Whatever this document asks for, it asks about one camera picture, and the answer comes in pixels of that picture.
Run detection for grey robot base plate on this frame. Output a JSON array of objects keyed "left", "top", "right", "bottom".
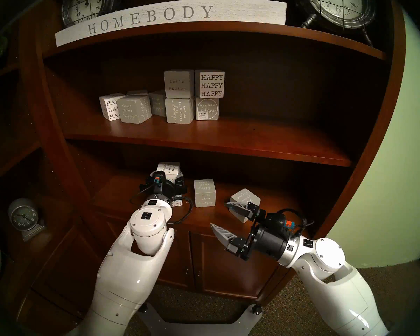
[{"left": 138, "top": 302, "right": 263, "bottom": 336}]

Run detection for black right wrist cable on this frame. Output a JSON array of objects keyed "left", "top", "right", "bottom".
[{"left": 290, "top": 218, "right": 315, "bottom": 238}]

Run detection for white barcode sticker cube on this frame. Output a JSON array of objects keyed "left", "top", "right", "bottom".
[{"left": 195, "top": 97, "right": 219, "bottom": 121}]

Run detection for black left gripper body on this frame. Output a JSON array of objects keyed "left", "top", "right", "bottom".
[{"left": 145, "top": 173, "right": 188, "bottom": 200}]

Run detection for grey small print cube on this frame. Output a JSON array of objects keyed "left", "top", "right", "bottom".
[{"left": 149, "top": 90, "right": 167, "bottom": 117}]

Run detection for grey live life happy cube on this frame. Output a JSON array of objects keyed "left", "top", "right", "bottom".
[{"left": 194, "top": 179, "right": 216, "bottom": 208}]

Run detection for grey life's a beach cube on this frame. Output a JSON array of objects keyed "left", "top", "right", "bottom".
[{"left": 230, "top": 188, "right": 261, "bottom": 223}]

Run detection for grey let's escape cube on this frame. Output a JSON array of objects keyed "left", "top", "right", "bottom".
[{"left": 164, "top": 70, "right": 195, "bottom": 98}]

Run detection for white homebody wooden sign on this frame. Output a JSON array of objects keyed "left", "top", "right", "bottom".
[{"left": 55, "top": 0, "right": 287, "bottom": 47}]

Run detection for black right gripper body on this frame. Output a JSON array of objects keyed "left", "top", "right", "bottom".
[{"left": 241, "top": 219, "right": 292, "bottom": 261}]

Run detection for grey happy looks good cube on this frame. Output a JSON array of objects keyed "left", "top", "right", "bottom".
[{"left": 165, "top": 97, "right": 195, "bottom": 125}]

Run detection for grey always choose happy cube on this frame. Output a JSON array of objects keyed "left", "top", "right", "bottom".
[{"left": 118, "top": 95, "right": 152, "bottom": 124}]

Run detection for cherry wood clock bookcase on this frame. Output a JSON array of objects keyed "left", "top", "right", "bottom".
[{"left": 0, "top": 0, "right": 91, "bottom": 336}]

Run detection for white this is my happy place cube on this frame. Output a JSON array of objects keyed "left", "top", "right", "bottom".
[{"left": 156, "top": 161, "right": 181, "bottom": 181}]

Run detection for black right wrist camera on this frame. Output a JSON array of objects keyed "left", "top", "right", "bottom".
[{"left": 266, "top": 209, "right": 296, "bottom": 231}]

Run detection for wire cage round clock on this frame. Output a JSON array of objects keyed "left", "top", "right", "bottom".
[{"left": 61, "top": 0, "right": 121, "bottom": 28}]

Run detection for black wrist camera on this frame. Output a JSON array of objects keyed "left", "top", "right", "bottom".
[
  {"left": 266, "top": 209, "right": 296, "bottom": 231},
  {"left": 151, "top": 171, "right": 168, "bottom": 192}
]

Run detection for thin black left camera cable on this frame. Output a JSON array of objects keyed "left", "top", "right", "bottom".
[{"left": 130, "top": 183, "right": 154, "bottom": 204}]

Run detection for white happy print cube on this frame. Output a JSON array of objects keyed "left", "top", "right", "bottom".
[{"left": 99, "top": 93, "right": 126, "bottom": 121}]

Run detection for ship wheel round clock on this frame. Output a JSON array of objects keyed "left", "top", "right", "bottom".
[{"left": 294, "top": 0, "right": 377, "bottom": 47}]

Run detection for small grey alarm clock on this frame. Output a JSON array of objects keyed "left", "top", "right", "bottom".
[{"left": 8, "top": 198, "right": 47, "bottom": 242}]

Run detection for cherry wood cube bookcase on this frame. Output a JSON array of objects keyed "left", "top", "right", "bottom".
[{"left": 17, "top": 0, "right": 406, "bottom": 325}]

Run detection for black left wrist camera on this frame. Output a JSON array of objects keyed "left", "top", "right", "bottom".
[{"left": 151, "top": 171, "right": 168, "bottom": 192}]

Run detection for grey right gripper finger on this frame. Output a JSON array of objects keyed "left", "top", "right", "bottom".
[
  {"left": 210, "top": 223, "right": 247, "bottom": 257},
  {"left": 224, "top": 200, "right": 266, "bottom": 221}
]

